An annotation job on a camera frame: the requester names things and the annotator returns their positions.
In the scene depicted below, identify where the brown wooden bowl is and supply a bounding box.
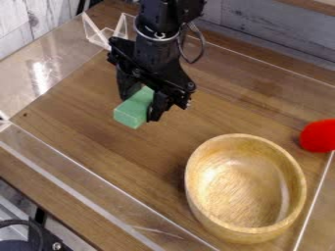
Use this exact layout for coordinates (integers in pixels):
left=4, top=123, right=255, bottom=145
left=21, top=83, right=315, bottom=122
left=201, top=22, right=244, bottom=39
left=184, top=133, right=307, bottom=244

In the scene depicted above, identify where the clear acrylic corner bracket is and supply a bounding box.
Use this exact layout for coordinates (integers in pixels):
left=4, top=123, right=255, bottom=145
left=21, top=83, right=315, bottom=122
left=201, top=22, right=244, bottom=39
left=81, top=13, right=128, bottom=51

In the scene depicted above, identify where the green rectangular block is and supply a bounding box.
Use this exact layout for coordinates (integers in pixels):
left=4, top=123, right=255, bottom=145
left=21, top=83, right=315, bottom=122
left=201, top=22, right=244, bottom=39
left=113, top=86, right=153, bottom=129

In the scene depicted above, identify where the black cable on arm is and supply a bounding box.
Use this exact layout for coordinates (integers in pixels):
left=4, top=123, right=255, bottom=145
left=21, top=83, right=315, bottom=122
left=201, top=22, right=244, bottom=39
left=176, top=21, right=207, bottom=65

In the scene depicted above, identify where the red fuzzy ball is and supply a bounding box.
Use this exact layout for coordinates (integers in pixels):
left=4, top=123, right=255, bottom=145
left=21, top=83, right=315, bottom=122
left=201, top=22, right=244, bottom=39
left=300, top=119, right=335, bottom=153

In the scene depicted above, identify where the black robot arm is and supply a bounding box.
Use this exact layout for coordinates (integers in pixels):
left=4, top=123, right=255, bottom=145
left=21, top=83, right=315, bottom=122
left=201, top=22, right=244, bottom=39
left=107, top=0, right=205, bottom=122

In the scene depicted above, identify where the black device with cable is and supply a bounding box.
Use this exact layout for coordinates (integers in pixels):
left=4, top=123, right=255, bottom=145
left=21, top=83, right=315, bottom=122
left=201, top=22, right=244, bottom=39
left=0, top=218, right=73, bottom=251

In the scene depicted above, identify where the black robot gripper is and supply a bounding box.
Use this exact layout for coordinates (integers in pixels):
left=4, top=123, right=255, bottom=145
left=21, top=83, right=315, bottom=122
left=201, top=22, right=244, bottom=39
left=107, top=37, right=196, bottom=122

